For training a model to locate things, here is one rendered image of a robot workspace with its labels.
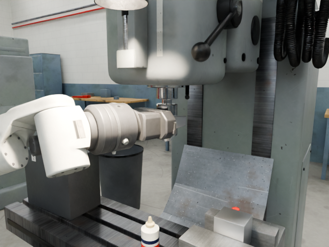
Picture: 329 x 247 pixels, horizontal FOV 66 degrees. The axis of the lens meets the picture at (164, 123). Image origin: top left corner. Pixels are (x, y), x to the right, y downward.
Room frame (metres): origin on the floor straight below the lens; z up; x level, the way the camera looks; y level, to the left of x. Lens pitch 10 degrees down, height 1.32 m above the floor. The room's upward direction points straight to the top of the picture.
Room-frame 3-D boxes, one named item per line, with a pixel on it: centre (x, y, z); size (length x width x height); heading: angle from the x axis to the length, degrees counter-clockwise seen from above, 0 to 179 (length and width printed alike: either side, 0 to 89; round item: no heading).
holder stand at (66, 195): (0.79, 0.33, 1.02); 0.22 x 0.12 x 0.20; 58
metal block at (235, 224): (0.47, -0.14, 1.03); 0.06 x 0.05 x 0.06; 55
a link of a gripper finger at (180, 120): (0.53, -0.03, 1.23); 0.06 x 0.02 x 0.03; 132
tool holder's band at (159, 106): (0.55, -0.01, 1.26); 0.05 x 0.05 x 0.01
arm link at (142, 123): (0.49, 0.06, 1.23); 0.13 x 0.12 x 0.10; 42
